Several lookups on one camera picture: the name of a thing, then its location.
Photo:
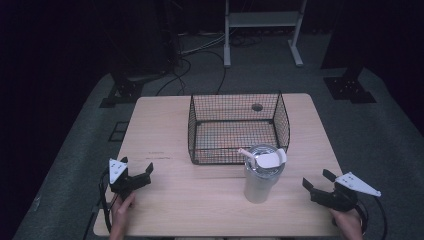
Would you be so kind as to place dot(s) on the white metal stand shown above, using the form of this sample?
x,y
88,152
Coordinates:
x,y
263,19

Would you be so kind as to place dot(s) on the person's right hand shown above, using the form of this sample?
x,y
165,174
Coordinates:
x,y
348,225

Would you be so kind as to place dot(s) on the white tumbler cup with straw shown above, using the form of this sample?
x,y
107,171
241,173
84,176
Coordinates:
x,y
261,180

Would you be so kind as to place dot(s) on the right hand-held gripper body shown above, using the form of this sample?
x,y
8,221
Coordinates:
x,y
336,198

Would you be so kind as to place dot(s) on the black stand base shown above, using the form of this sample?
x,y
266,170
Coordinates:
x,y
348,89
125,91

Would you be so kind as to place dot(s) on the person's left hand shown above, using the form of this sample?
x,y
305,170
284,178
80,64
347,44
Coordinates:
x,y
120,216

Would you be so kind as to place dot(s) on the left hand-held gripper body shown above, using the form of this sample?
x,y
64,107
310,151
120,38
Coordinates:
x,y
128,183

